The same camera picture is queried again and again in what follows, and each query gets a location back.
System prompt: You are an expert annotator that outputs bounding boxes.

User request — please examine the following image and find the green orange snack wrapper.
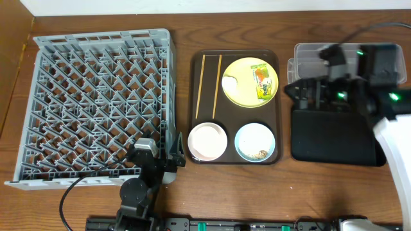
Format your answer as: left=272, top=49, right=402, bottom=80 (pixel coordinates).
left=251, top=64, right=273, bottom=101

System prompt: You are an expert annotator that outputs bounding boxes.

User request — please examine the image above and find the light blue bowl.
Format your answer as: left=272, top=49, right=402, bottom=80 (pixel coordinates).
left=234, top=123, right=276, bottom=163

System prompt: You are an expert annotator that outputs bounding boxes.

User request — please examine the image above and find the white tissue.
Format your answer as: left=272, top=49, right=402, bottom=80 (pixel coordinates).
left=222, top=76, right=238, bottom=95

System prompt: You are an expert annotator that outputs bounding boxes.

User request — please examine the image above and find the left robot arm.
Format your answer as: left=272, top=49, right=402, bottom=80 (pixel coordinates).
left=114, top=132, right=186, bottom=230

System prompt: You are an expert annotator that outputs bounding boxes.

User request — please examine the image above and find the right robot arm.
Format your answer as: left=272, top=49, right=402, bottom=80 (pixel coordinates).
left=284, top=43, right=410, bottom=230

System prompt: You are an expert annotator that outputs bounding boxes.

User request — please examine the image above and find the black waste tray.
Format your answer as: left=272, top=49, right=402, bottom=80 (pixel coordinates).
left=291, top=109, right=387, bottom=167

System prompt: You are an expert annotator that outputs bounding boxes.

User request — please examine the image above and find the grey dishwasher rack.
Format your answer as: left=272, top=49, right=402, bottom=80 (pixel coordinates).
left=8, top=29, right=177, bottom=191

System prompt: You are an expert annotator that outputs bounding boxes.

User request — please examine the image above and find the clear plastic bin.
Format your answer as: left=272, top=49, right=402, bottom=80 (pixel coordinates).
left=287, top=43, right=410, bottom=102

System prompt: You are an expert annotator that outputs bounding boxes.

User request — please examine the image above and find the white pink bowl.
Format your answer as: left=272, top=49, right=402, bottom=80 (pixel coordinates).
left=188, top=123, right=228, bottom=162

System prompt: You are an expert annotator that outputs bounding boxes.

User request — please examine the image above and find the yellow plate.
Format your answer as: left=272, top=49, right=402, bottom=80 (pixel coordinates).
left=222, top=57, right=279, bottom=108

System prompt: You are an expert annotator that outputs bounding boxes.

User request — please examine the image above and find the right wooden chopstick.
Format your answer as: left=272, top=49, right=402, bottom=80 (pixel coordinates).
left=212, top=54, right=222, bottom=119

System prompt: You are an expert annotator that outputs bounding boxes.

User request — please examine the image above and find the wooden chopstick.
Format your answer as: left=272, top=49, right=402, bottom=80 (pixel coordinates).
left=212, top=54, right=222, bottom=119
left=195, top=55, right=206, bottom=119

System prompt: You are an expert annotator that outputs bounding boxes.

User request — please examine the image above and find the food scraps pile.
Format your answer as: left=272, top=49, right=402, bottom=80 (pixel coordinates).
left=250, top=150, right=268, bottom=160

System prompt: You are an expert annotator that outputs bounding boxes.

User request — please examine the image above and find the dark brown serving tray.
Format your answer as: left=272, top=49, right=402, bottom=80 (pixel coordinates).
left=188, top=49, right=283, bottom=165

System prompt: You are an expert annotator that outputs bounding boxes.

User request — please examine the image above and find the left wooden chopstick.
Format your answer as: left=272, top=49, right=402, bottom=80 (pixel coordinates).
left=195, top=55, right=206, bottom=119

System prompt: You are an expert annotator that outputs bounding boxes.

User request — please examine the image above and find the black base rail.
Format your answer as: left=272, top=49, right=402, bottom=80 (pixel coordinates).
left=85, top=218, right=342, bottom=231

